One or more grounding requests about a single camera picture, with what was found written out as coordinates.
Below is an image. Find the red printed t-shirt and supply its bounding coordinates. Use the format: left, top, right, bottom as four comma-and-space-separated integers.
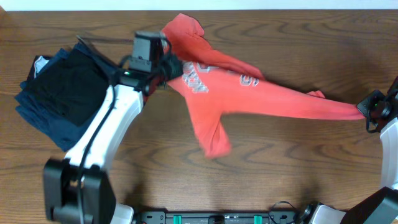
162, 14, 364, 159

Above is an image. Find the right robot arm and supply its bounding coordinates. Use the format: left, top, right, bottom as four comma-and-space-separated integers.
302, 80, 397, 224

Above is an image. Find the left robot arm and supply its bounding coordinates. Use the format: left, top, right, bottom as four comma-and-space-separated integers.
44, 53, 182, 224

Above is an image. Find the black folded garment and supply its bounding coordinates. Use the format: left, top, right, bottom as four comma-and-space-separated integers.
26, 49, 109, 126

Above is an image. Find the navy folded garment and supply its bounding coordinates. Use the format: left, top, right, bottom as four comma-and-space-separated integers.
15, 43, 108, 151

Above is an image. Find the black garment with white label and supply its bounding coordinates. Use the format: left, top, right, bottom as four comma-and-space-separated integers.
26, 55, 51, 81

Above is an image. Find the black looped base cable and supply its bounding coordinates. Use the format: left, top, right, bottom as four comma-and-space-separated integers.
267, 200, 301, 224

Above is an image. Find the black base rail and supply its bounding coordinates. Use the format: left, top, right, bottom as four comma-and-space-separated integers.
132, 210, 310, 224

